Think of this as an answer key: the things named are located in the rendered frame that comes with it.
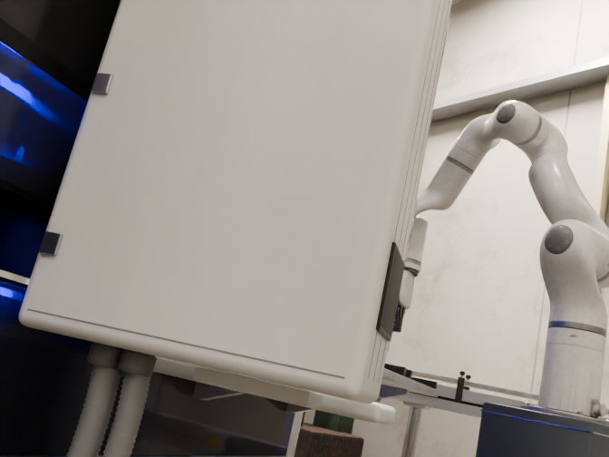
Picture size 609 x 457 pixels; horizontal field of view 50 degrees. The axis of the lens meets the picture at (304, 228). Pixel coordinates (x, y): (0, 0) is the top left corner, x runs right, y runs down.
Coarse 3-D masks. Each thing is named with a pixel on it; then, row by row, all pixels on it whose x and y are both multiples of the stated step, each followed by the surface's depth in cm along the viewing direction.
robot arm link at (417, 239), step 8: (416, 224) 186; (424, 224) 187; (416, 232) 186; (424, 232) 187; (416, 240) 185; (424, 240) 188; (408, 248) 184; (416, 248) 185; (408, 256) 184; (416, 256) 185
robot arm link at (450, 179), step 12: (444, 168) 182; (456, 168) 180; (468, 168) 180; (432, 180) 185; (444, 180) 182; (456, 180) 181; (468, 180) 183; (420, 192) 184; (432, 192) 183; (444, 192) 182; (456, 192) 182; (420, 204) 180; (432, 204) 181; (444, 204) 183
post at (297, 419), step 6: (300, 414) 197; (294, 420) 193; (300, 420) 197; (294, 426) 194; (294, 432) 194; (294, 438) 195; (288, 444) 192; (294, 444) 195; (288, 450) 192; (294, 450) 195; (288, 456) 192
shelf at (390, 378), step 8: (384, 368) 137; (384, 376) 137; (392, 376) 143; (400, 376) 148; (384, 384) 178; (392, 384) 165; (400, 384) 155; (408, 384) 155; (416, 384) 161; (424, 384) 169; (416, 392) 179; (424, 392) 169; (432, 392) 177
